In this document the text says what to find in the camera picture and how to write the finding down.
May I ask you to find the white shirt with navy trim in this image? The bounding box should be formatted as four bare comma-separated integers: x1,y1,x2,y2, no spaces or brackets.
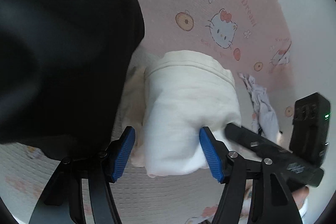
238,72,282,143

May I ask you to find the black cloth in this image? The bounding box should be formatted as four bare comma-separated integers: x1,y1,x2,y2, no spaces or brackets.
0,0,146,160

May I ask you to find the pink and cream shirt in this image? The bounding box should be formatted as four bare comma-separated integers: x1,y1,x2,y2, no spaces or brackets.
123,50,242,178

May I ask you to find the person's right forearm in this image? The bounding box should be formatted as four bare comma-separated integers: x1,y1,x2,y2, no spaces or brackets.
298,199,311,223

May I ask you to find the person's right hand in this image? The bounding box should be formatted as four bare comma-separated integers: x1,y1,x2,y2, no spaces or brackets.
291,185,310,210

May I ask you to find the sofa with cat print cover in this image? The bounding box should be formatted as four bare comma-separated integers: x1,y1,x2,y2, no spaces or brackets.
0,0,298,224

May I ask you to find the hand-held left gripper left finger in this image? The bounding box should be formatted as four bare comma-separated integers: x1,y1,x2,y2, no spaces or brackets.
28,126,136,224

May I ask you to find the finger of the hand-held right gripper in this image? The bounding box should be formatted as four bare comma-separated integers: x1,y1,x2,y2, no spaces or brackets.
225,123,261,151

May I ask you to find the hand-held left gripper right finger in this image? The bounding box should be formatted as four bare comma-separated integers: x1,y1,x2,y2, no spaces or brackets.
199,127,302,224

